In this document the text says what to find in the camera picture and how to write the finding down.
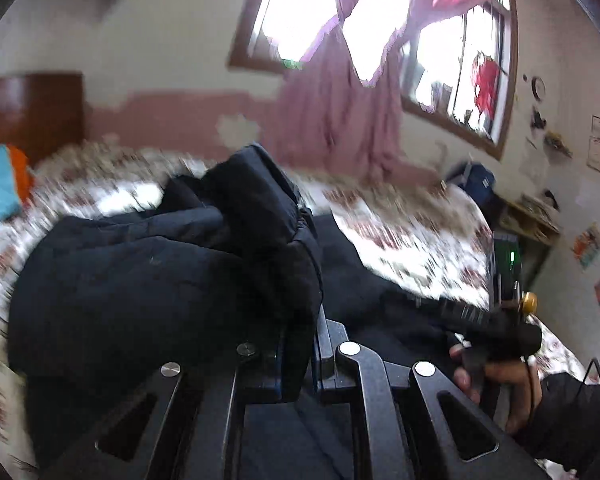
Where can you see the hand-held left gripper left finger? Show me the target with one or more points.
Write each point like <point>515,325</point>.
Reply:
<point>262,377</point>

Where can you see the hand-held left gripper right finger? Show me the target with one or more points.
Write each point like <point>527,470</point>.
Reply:
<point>325,365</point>

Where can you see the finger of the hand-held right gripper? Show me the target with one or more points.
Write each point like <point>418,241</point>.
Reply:
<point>460,312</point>

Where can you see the black jacket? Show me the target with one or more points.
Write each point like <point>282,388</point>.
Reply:
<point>145,280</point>

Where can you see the person's right forearm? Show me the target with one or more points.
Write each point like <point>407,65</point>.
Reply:
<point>570,425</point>

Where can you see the person's right hand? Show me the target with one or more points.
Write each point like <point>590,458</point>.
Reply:
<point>510,390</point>

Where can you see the floral bedspread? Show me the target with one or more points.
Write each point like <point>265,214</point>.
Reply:
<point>420,240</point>

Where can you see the blue bag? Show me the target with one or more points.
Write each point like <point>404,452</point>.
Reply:
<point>475,180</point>

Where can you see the red window decoration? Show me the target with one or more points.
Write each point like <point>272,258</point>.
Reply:
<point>486,85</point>

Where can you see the pink curtain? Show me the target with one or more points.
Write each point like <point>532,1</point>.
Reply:
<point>340,110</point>

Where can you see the wooden framed window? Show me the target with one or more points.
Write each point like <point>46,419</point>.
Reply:
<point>290,5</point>

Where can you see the wooden headboard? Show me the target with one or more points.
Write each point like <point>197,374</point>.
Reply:
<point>30,110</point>

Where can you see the small yellowish wall item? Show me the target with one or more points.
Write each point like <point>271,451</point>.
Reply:
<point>558,143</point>

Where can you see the small dark wall ornament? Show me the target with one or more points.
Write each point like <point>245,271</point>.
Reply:
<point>537,120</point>

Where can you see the round wall clock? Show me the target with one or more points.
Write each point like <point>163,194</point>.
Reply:
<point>539,88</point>

